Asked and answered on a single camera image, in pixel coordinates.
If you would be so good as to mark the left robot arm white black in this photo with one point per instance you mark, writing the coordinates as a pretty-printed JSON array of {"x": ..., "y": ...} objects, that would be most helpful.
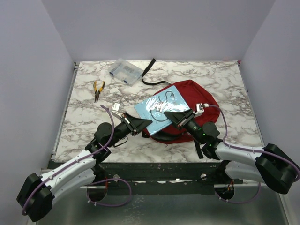
[{"x": 39, "y": 192}]

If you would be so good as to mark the red backpack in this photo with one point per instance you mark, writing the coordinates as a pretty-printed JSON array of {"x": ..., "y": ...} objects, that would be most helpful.
[{"x": 197, "y": 123}]

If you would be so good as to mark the light blue notebook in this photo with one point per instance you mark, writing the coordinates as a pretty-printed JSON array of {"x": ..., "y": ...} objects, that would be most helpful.
[{"x": 154, "y": 107}]

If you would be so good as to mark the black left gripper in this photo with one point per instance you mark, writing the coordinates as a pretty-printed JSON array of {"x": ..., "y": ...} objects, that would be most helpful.
[{"x": 135, "y": 124}]

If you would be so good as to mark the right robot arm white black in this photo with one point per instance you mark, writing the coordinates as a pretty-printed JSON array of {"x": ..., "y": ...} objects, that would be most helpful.
[{"x": 268, "y": 165}]

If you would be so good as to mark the clear plastic organizer box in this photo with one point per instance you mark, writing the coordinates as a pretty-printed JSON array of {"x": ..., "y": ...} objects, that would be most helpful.
[{"x": 125, "y": 71}]

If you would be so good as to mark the yellow black pliers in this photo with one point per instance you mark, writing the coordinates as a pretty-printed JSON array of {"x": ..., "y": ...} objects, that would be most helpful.
[{"x": 97, "y": 92}]

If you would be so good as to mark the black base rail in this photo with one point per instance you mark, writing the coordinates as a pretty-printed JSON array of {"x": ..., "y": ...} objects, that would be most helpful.
[{"x": 142, "y": 178}]

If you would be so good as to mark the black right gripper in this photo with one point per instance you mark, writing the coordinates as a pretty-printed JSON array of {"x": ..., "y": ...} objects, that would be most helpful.
[{"x": 180, "y": 119}]

